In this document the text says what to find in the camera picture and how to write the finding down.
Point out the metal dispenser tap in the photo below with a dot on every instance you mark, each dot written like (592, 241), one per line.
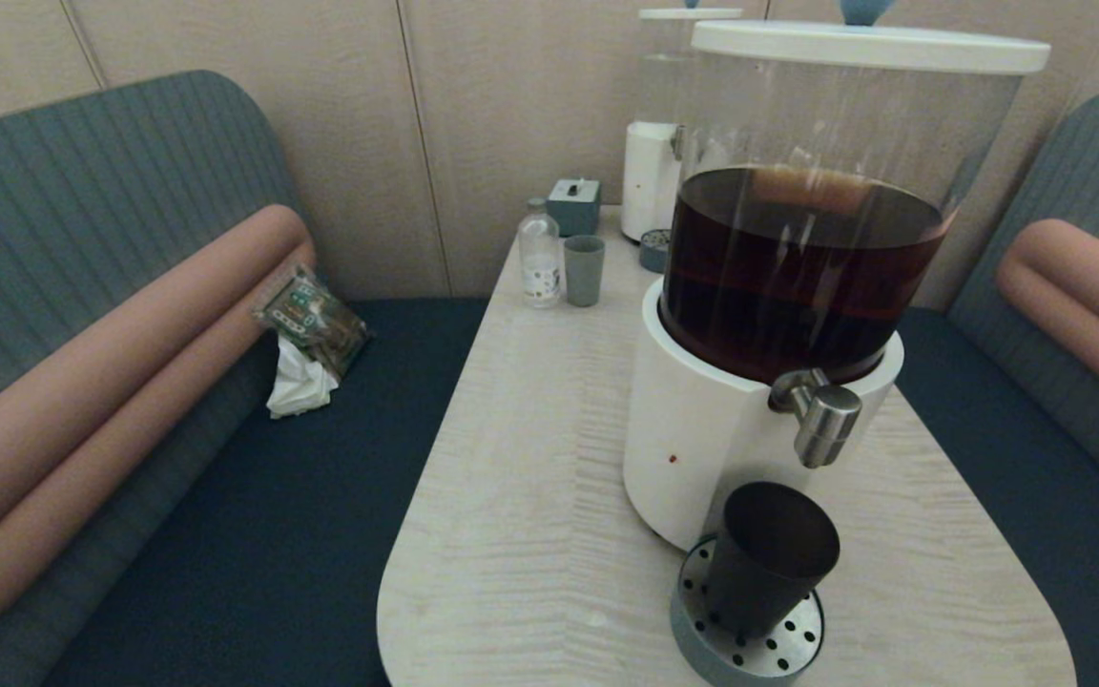
(826, 420)

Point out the black plastic cup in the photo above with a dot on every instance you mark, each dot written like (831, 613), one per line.
(769, 563)

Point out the grey-green cup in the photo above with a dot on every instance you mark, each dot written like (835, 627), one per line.
(584, 272)

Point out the clear plastic bottle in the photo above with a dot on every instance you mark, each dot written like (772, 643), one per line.
(540, 258)

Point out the small grey drip tray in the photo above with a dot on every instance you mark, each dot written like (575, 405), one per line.
(653, 253)

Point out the small grey box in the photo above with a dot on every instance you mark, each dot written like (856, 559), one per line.
(573, 208)

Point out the large tea drink dispenser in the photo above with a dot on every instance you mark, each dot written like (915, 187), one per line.
(702, 429)

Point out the far empty drink dispenser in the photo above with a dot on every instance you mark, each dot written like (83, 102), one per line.
(650, 181)

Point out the green snack package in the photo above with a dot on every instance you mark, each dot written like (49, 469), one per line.
(313, 320)

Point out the crumpled white tissue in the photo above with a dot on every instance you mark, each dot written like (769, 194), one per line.
(300, 386)

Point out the round grey perforated drip tray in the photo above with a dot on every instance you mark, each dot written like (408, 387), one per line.
(697, 658)

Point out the pink bolster cushion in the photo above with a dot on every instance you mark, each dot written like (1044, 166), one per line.
(1084, 296)
(111, 382)

